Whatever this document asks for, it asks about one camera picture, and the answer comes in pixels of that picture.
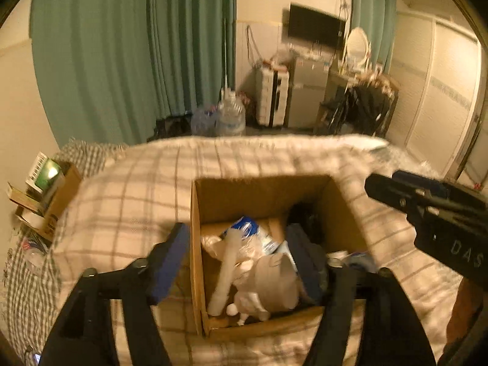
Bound beige plaid blanket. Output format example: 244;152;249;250
4;135;461;365

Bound white lace cloth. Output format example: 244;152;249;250
201;235;265;271

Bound small bedside cardboard box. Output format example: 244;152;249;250
7;162;82;242

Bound brown cardboard box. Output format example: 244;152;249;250
190;175;367;340

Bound blue tissue pack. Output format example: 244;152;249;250
219;216;280;260

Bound grey mini fridge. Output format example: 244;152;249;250
287;57;329;129

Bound green white packet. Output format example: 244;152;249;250
25;152;64;194

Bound white tube stick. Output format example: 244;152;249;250
207;228;242;316

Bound clear water jug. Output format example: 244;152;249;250
216;88;246;136

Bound white suitcase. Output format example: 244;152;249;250
256;66;289;127

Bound green window curtain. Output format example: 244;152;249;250
30;0;237;145

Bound black wall television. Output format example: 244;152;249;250
288;4;346;48

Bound round white vanity mirror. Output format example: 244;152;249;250
344;27;371;70

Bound white tape roll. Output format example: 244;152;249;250
253;254;299;313

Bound white unicorn figurine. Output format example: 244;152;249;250
226;291;271;326

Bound white closet doors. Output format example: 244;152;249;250
386;11;482;175

